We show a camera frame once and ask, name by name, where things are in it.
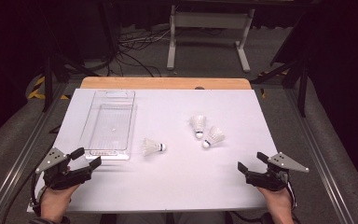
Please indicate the clear plastic tray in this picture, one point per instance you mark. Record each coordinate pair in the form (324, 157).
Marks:
(112, 124)

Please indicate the white table cover board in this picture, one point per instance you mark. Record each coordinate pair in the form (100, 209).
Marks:
(174, 180)

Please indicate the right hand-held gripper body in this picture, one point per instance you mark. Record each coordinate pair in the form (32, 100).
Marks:
(273, 180)

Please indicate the person's left hand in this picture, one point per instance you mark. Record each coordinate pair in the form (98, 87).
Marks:
(56, 202)

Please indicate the aluminium rail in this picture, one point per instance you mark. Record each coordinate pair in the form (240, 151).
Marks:
(317, 155)
(18, 161)

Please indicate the black metal stand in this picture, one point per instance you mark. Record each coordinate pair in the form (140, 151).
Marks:
(303, 93)
(47, 84)

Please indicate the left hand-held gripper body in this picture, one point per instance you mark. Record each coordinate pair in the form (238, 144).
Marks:
(59, 182)

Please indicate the grey metal stand frame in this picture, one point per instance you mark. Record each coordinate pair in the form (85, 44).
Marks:
(211, 20)

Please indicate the yellow black floor tape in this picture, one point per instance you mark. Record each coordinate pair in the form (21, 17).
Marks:
(38, 82)

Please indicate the person's right hand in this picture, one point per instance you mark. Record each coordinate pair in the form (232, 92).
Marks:
(279, 205)

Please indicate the white shuttlecock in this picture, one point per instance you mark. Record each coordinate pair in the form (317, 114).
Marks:
(150, 146)
(198, 124)
(214, 135)

